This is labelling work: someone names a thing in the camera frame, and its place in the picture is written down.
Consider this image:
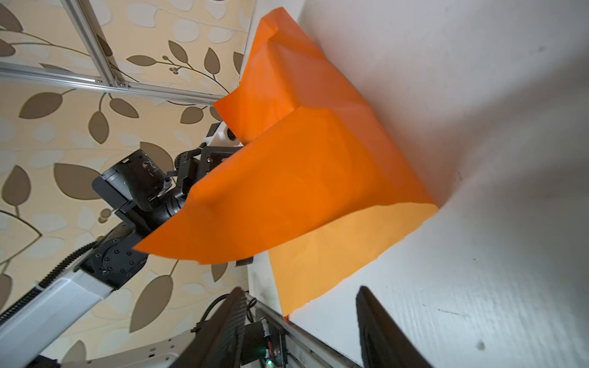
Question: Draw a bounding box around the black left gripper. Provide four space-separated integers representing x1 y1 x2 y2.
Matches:
92 144 240 225

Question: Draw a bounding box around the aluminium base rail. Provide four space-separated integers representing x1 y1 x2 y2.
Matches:
59 293 364 368

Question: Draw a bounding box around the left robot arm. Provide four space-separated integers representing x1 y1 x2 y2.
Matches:
1 144 239 367

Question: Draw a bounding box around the aluminium frame post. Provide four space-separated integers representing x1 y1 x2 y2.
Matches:
1 1 222 106

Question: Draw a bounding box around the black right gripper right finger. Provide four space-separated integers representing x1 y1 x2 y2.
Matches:
356 286 433 368

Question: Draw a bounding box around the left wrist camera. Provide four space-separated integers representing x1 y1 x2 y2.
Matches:
203 121 242 147

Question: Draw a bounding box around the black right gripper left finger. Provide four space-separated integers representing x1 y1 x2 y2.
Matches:
171 288 247 368

